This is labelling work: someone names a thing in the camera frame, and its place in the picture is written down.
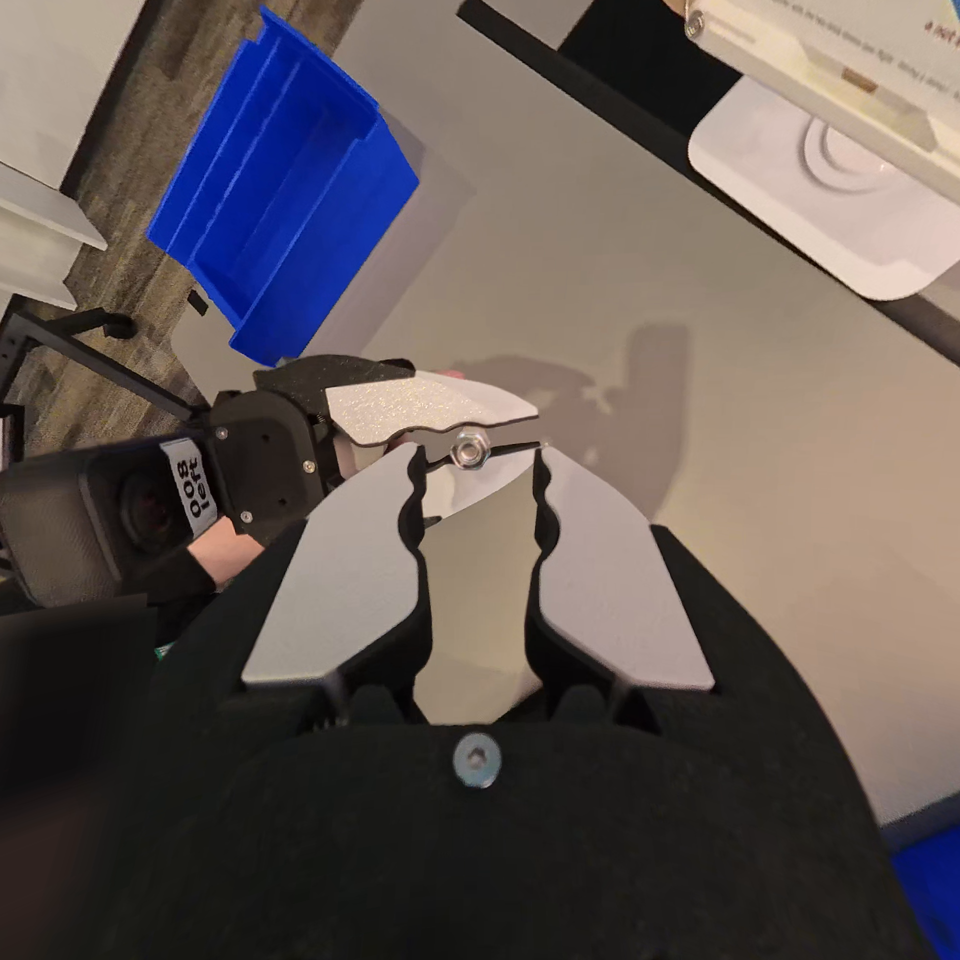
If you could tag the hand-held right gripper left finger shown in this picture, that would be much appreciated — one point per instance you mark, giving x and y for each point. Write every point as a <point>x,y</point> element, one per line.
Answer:
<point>337,585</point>

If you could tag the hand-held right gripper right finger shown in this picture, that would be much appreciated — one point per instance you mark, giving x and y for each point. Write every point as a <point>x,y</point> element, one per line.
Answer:
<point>622,592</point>

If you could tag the white stand base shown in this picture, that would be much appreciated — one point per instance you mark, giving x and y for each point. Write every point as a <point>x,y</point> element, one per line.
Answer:
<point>750,172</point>

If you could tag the blue divided plastic bin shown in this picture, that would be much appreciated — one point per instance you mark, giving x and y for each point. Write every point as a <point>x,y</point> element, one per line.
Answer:
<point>930,900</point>

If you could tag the wooden document stand board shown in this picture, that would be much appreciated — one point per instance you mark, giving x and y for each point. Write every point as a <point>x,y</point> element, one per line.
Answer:
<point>825,90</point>

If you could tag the black desk leg frame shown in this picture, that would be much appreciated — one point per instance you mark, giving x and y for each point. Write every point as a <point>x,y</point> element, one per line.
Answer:
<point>112,367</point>

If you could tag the silver hex bolt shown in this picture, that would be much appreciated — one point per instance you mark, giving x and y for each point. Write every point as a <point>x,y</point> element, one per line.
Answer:
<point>469,448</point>

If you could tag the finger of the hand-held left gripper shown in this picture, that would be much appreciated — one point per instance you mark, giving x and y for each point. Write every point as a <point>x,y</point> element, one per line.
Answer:
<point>420,405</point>
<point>480,484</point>

